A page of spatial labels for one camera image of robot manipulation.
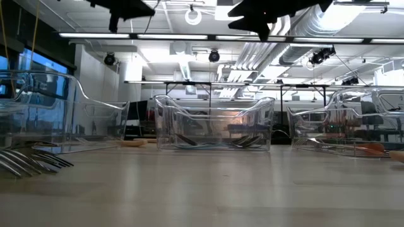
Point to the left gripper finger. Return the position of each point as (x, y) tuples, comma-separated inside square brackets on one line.
[(135, 14), (139, 5)]

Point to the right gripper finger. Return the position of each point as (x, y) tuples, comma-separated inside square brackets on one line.
[(252, 25), (252, 9)]

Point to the black fork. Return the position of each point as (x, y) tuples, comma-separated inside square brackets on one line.
[(38, 144), (60, 162)]

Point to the long ceiling light strip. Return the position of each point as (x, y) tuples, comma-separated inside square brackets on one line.
[(94, 35)]

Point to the black ceiling spotlight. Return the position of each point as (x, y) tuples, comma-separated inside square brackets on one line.
[(109, 59), (318, 57), (214, 56)]

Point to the clear plastic bin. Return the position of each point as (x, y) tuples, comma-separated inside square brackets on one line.
[(164, 132), (214, 110), (347, 126), (63, 119)]

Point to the black monitor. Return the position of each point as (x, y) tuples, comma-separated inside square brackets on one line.
[(138, 110)]

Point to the silver ventilation duct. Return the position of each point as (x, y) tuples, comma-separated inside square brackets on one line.
[(293, 53)]

